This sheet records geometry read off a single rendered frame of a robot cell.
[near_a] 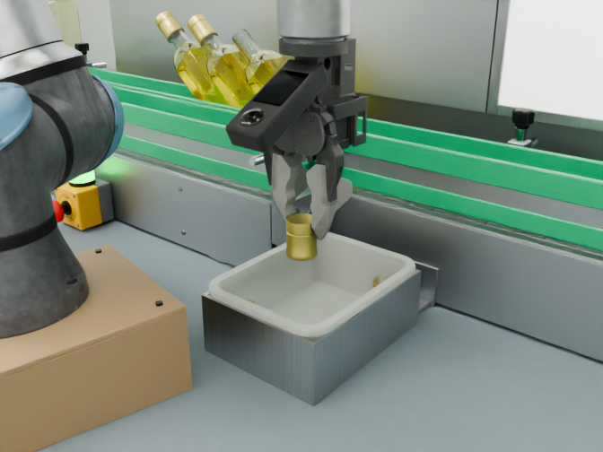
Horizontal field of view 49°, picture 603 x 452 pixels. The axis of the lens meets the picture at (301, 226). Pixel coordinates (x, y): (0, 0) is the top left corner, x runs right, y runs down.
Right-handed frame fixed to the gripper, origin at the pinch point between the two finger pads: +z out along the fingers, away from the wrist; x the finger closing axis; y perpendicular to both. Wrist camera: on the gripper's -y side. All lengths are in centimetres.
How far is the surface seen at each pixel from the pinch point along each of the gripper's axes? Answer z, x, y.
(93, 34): 50, 537, 342
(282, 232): 8.1, 12.6, 11.3
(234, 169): 1.5, 23.3, 13.2
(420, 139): -3.0, 2.1, 29.9
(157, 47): -9, 74, 42
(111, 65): 78, 513, 341
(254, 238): 10.4, 18.0, 11.3
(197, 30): -16, 43, 26
